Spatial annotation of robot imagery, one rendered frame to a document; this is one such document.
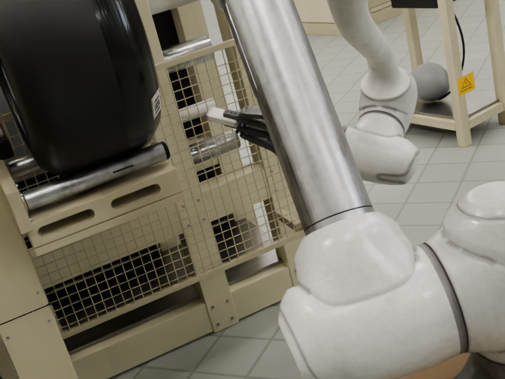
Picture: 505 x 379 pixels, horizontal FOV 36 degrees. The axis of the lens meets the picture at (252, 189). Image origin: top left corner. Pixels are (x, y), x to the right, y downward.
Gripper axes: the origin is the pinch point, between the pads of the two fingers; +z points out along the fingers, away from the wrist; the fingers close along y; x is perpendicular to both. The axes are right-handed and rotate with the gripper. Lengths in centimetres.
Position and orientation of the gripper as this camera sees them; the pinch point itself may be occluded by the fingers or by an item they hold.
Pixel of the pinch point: (223, 116)
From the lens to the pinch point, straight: 166.0
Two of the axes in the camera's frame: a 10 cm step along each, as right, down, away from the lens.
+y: 0.0, 6.4, 7.6
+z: -9.4, -2.6, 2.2
